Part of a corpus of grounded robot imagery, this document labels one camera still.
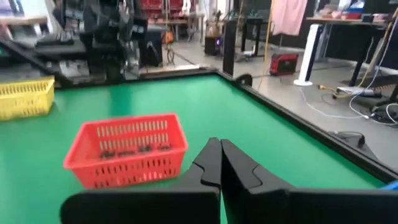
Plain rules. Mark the red plastic basket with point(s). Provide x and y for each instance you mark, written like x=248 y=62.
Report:
x=124 y=171

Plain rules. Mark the grey floor power strip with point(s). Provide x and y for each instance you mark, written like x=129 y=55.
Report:
x=357 y=91

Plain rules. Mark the green table mat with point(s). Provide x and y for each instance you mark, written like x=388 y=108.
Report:
x=217 y=109

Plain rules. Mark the blue plastic basket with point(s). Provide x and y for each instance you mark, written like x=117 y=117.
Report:
x=391 y=185

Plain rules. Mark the pink partition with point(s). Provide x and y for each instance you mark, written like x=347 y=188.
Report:
x=289 y=15

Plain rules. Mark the black computer purple light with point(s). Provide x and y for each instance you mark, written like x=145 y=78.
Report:
x=214 y=46

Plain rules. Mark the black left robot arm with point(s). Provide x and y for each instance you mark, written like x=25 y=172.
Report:
x=102 y=37

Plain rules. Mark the small black frame hook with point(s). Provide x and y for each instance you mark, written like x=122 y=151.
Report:
x=244 y=80

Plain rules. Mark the cluttered workbench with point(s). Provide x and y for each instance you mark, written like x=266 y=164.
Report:
x=342 y=21

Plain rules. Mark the red equipment box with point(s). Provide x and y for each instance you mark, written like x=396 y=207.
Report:
x=283 y=63

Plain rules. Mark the white tower fan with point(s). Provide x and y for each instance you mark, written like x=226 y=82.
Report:
x=308 y=56

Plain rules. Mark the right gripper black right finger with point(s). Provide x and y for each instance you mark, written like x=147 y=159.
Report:
x=264 y=205

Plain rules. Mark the yellow plastic basket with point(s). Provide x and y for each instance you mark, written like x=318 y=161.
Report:
x=25 y=99

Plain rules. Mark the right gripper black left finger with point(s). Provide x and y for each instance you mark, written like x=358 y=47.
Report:
x=186 y=205

